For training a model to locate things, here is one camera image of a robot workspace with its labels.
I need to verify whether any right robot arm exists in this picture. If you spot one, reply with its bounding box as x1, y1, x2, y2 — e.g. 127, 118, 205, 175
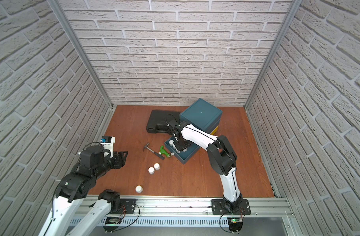
167, 121, 242, 209

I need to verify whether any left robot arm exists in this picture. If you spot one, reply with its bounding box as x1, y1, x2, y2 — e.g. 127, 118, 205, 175
39, 143, 128, 236

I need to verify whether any teal drawer cabinet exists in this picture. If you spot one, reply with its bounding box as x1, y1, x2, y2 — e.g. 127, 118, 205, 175
180, 98, 223, 135

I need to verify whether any green plastic faucet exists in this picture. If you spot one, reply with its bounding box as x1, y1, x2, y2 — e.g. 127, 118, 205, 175
158, 146, 171, 158

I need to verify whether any small claw hammer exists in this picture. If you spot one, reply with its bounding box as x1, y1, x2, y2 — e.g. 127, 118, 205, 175
143, 143, 165, 160

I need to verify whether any black plastic tool case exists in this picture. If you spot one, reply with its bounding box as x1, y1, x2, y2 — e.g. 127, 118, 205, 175
146, 110, 180, 134

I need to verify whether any left controller board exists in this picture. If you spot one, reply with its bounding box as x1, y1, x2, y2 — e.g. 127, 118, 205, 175
103, 217, 122, 232

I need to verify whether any controller board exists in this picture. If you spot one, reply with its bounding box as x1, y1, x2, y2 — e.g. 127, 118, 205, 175
103, 217, 122, 232
227, 217, 243, 234

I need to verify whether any right controller board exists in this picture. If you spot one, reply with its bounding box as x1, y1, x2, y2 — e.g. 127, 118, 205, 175
227, 217, 243, 234

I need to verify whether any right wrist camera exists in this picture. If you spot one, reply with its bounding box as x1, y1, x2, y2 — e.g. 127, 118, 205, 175
167, 120, 179, 134

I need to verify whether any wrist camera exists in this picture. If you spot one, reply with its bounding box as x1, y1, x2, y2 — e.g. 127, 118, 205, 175
99, 136, 115, 158
167, 120, 179, 134

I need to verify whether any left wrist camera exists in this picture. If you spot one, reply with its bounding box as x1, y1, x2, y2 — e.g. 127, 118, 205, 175
99, 136, 115, 158

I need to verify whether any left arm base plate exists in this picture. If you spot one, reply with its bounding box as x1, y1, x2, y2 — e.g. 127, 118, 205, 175
110, 198, 137, 214

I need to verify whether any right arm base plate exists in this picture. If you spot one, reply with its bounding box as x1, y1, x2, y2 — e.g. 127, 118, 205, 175
211, 199, 251, 215

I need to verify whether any aluminium front rail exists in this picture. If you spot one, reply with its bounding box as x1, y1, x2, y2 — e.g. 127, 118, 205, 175
121, 195, 295, 217

